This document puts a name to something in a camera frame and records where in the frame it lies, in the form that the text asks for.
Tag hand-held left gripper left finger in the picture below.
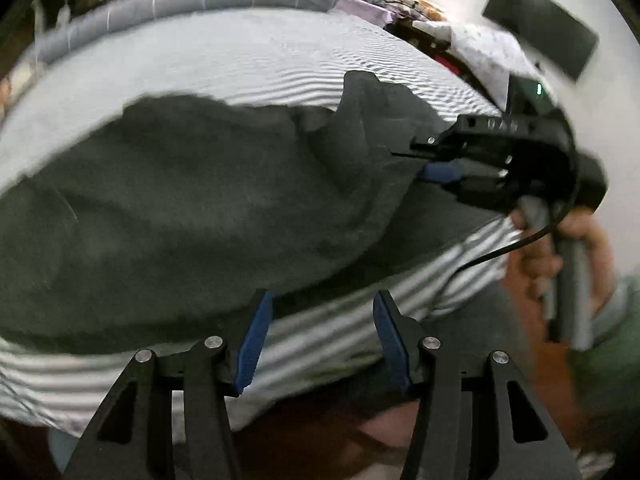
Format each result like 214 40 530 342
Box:
62 288 274 480

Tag white dotted cloth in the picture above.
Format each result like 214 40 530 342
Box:
450 22 536 108

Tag person's right forearm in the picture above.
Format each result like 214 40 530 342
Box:
570 275 640 413

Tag floral patterned blanket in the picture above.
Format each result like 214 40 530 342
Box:
345 0 451 23

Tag dark grey pants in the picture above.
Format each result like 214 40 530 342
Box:
0 71 506 356

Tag grey white striped bed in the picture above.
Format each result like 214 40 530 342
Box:
0 7 526 436

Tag person's right hand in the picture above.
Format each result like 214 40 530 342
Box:
510 207 617 323

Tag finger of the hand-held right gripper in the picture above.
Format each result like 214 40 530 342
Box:
419 159 473 195
390 127 471 162

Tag light purple cloth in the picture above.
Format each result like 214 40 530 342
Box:
335 0 396 27

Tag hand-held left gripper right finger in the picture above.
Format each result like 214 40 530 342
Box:
372 289 583 480

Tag dark wall panel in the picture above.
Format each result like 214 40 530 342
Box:
481 0 600 81

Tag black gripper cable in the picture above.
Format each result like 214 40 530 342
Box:
452 125 583 273

